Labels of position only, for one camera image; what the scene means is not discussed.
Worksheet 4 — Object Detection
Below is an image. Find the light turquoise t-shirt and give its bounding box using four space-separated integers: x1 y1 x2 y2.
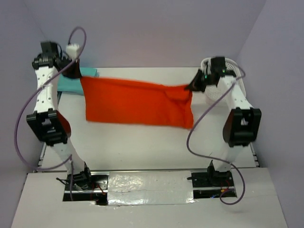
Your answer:
57 67 98 95

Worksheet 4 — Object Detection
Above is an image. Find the orange t-shirt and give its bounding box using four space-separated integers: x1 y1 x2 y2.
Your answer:
80 76 194 129

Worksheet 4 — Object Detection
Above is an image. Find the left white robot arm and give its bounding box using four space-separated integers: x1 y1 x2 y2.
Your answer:
26 41 93 190

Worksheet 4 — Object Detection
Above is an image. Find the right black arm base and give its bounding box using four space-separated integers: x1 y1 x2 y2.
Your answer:
187 171 237 199

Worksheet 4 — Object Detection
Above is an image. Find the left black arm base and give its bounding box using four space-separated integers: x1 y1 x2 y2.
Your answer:
56 172 109 206

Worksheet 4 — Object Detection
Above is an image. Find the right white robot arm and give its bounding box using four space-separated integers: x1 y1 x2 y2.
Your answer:
186 57 262 148

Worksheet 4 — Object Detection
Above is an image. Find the white plastic basket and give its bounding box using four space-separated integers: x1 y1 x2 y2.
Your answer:
200 57 247 104

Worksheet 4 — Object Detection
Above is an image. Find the silver foil tape sheet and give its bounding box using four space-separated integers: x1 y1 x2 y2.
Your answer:
107 171 194 206

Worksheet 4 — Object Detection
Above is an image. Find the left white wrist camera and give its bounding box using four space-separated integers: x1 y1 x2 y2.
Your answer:
66 44 81 60

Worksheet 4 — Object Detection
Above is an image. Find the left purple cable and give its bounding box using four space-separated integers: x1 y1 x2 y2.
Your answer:
14 27 87 200

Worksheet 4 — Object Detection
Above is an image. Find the purple cable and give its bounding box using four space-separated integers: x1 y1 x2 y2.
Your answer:
14 27 87 200
186 64 246 205

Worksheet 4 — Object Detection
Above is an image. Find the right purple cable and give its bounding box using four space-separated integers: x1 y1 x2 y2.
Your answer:
186 64 246 205

